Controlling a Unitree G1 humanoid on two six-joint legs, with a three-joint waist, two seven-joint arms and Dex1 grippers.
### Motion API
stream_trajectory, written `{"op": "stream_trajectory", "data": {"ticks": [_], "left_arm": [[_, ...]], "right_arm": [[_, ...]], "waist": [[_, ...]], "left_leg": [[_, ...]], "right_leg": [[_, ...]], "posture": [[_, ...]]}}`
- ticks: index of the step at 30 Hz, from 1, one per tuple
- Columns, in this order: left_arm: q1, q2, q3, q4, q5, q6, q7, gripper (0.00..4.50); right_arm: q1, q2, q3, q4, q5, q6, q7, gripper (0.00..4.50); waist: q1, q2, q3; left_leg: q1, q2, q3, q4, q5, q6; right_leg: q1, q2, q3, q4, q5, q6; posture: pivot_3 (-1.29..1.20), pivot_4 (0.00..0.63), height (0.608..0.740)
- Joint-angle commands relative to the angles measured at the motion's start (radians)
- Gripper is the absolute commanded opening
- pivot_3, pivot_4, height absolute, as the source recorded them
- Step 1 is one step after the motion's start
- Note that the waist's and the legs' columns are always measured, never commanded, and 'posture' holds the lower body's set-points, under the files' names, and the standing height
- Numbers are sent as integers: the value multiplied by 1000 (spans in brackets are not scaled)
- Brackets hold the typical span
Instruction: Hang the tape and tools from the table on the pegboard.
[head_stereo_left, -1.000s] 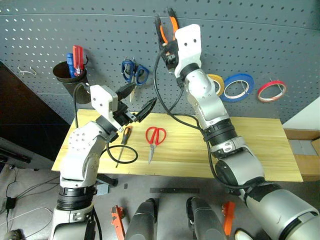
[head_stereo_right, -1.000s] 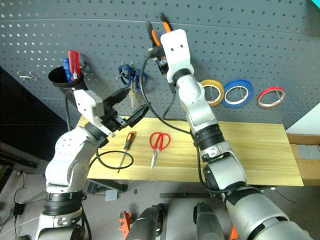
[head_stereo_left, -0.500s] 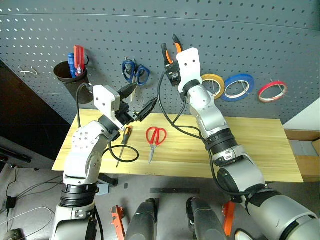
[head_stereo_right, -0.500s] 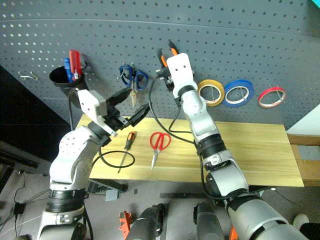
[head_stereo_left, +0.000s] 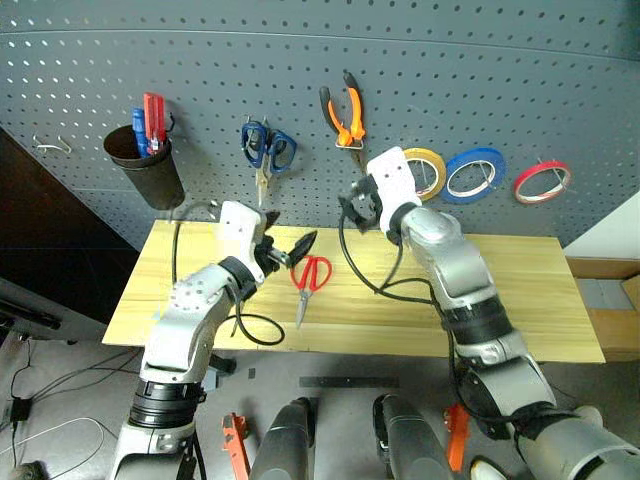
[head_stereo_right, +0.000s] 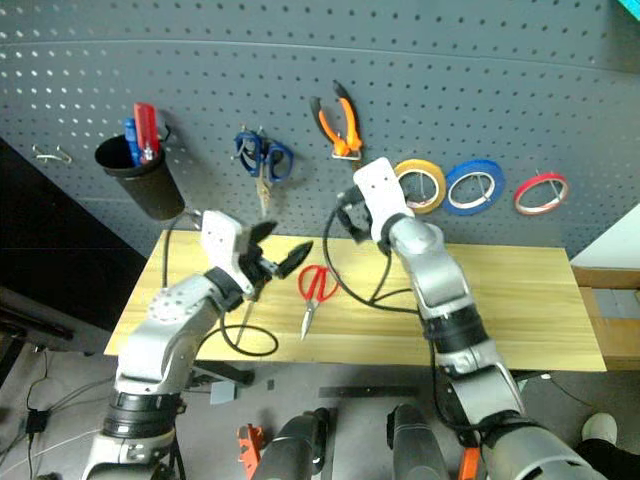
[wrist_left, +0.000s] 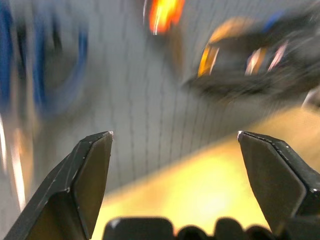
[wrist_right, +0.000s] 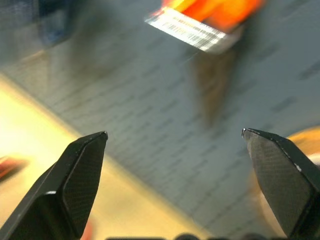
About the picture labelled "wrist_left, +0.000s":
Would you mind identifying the blue handled tool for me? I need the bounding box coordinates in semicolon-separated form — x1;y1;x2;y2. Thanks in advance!
0;0;90;115

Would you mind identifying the orange handled tool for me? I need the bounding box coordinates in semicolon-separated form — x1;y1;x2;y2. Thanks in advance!
143;0;186;35

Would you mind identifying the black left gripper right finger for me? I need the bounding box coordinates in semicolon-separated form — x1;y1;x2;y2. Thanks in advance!
236;130;320;233

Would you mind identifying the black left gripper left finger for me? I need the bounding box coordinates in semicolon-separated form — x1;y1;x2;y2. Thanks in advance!
3;130;115;240

